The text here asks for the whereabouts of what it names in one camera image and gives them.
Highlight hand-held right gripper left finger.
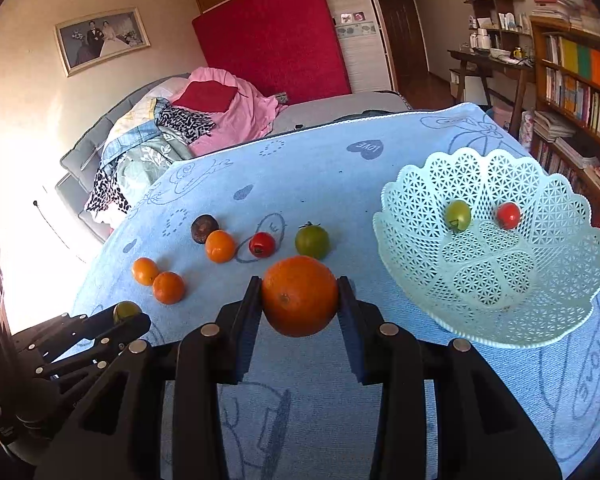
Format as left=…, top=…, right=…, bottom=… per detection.
left=32, top=275, right=266, bottom=480

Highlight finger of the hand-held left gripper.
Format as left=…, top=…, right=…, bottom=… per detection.
left=11, top=307, right=118, bottom=361
left=32, top=314, right=151, bottom=386

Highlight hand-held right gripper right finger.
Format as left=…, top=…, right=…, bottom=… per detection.
left=336, top=276, right=563, bottom=480

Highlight small green tomato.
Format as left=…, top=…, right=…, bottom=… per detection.
left=113, top=301, right=143, bottom=322
left=445, top=199, right=472, bottom=232

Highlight large orange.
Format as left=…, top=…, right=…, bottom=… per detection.
left=261, top=255, right=340, bottom=338

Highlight small orange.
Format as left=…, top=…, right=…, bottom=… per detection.
left=152, top=271, right=186, bottom=306
left=132, top=257, right=161, bottom=286
left=204, top=230, right=237, bottom=264

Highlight red tomato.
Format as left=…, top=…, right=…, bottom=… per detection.
left=248, top=231, right=277, bottom=259
left=496, top=202, right=522, bottom=230

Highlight large green tomato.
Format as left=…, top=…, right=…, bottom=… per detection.
left=295, top=222, right=330, bottom=261

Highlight dark brown fruit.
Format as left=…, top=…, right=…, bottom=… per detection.
left=190, top=214, right=219, bottom=244

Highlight white lattice plastic basket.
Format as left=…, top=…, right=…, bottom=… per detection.
left=372, top=148, right=600, bottom=350

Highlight leopard print cloth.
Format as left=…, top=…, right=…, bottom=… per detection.
left=84, top=167, right=131, bottom=225
left=155, top=105, right=217, bottom=146

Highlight blue printed cloth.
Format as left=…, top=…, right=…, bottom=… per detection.
left=72, top=102, right=600, bottom=480

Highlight floral quilt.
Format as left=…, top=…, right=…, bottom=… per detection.
left=100, top=97, right=196, bottom=196

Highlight pink blanket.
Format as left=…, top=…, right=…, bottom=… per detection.
left=172, top=66, right=288, bottom=157

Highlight red pillow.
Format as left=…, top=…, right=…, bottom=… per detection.
left=172, top=80, right=240, bottom=112

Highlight pink bin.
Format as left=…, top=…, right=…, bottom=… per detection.
left=485, top=105, right=516, bottom=133

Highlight white bag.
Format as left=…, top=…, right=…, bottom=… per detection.
left=519, top=110, right=536, bottom=148

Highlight white storage box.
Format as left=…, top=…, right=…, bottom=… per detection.
left=450, top=70, right=491, bottom=106

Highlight white and wood wardrobe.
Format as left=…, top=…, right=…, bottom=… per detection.
left=190, top=0, right=396, bottom=93

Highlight red mattress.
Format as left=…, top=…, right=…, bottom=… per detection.
left=191, top=0, right=353, bottom=106

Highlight wooden desk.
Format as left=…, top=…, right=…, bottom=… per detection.
left=447, top=49, right=536, bottom=136

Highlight dark wooden door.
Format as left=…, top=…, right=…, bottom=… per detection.
left=367, top=0, right=431, bottom=96

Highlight wooden bookshelf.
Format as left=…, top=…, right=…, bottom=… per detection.
left=522, top=15, right=600, bottom=281

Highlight rows of shelved books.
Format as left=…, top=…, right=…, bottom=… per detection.
left=530, top=35, right=600, bottom=276

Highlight small wooden shelf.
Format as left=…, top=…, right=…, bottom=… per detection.
left=464, top=0, right=531, bottom=56

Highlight stack of books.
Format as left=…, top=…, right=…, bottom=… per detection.
left=530, top=0, right=600, bottom=36

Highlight black wall cable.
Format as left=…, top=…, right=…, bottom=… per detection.
left=32, top=200, right=88, bottom=263

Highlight framed wall photo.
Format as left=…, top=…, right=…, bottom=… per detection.
left=54, top=6, right=152, bottom=78

